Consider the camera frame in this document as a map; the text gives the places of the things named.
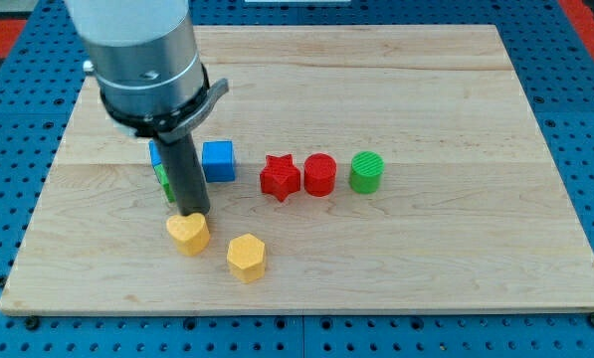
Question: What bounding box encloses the yellow heart block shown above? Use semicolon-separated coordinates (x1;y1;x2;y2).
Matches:
166;213;211;257

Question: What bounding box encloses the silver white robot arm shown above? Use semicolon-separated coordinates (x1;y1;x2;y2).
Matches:
65;0;229;143

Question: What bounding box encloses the red star block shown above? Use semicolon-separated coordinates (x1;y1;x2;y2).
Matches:
260;154;301;202

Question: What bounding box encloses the red cylinder block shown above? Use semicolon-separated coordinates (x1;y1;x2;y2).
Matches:
303;153;337;197

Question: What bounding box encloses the green cylinder block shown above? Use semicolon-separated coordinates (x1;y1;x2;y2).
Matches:
349;151;385;194

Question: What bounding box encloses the blue cube block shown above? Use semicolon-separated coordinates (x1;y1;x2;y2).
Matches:
202;140;236;182

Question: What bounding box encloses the light wooden board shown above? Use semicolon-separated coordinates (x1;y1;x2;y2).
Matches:
0;25;594;316

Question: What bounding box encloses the yellow hexagon block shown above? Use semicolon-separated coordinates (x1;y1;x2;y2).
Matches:
227;234;267;283

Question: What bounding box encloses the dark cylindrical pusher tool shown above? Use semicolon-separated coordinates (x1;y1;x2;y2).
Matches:
154;134;211;216

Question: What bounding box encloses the green block behind tool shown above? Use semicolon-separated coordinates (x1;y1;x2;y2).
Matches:
153;164;175;203

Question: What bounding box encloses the blue block behind tool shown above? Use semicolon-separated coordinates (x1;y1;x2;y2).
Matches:
148;140;161;167

